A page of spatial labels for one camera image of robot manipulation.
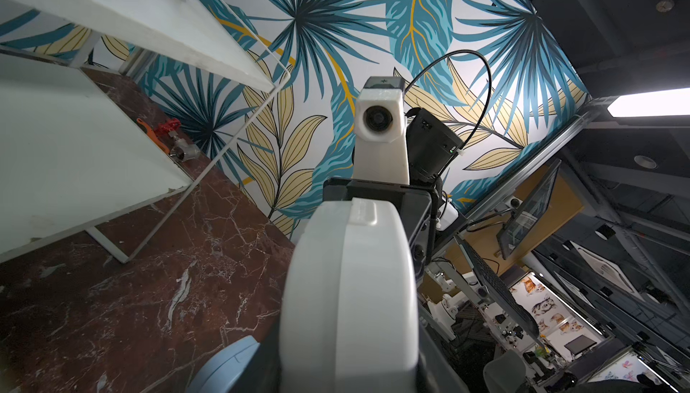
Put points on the orange handled screwdriver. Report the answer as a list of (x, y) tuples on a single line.
[(146, 128)]

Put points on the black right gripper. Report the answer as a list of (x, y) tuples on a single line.
[(417, 206)]

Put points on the cream square alarm clock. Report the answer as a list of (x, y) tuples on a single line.
[(349, 319)]

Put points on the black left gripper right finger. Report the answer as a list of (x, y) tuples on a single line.
[(434, 374)]

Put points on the steel valve red handwheel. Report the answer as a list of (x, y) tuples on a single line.
[(181, 150)]

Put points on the light blue square alarm clock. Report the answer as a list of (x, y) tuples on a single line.
[(221, 372)]

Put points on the white two-tier shelf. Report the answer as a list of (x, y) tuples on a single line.
[(70, 157)]

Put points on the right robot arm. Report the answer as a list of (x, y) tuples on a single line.
[(432, 146)]

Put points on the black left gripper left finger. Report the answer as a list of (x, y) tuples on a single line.
[(262, 373)]

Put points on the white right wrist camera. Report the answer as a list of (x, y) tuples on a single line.
[(380, 151)]

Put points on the aluminium right corner post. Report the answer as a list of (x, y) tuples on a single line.
[(496, 190)]

